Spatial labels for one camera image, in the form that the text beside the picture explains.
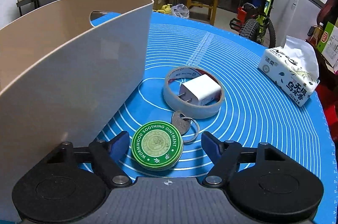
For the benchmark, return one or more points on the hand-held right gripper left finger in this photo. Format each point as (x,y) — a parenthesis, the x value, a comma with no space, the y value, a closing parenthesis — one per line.
(118,143)

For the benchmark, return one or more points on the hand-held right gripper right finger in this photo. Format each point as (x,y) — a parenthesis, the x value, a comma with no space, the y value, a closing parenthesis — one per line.
(211,146)

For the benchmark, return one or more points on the green round ointment tin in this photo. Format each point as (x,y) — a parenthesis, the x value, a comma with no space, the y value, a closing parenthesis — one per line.
(157,146)

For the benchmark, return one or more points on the beige plastic basket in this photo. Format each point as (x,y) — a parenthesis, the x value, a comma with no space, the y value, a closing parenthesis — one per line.
(66,81)

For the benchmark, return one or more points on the grey tape roll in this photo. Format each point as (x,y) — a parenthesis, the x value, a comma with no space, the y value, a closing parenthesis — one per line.
(190,110)

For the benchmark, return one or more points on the blue silicone mat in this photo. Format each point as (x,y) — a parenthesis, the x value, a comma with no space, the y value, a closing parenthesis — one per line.
(250,121)

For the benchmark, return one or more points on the white charger plug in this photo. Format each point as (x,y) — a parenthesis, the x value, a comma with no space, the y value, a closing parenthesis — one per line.
(200,89)

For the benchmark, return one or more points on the white tissue pack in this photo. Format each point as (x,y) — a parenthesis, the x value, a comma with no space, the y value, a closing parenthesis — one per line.
(287,76)

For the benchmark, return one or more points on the red paper bags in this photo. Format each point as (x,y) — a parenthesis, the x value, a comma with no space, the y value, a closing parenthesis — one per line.
(331,105)

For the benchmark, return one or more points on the black and green bicycle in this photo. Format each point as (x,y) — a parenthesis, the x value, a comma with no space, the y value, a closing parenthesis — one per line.
(260,18)

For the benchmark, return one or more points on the clear plastic bag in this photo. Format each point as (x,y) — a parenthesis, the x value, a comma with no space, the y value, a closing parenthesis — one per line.
(181,11)

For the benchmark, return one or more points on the yellow toy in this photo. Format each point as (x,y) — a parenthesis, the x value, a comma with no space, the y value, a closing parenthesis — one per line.
(165,9)

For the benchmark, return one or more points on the orange drink bottle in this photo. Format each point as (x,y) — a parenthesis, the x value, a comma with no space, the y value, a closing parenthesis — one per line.
(317,32)

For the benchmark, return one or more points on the green and white carton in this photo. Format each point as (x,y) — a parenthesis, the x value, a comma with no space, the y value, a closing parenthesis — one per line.
(327,42)

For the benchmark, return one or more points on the white chest freezer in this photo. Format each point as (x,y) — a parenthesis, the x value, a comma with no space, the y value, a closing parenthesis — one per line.
(295,7)

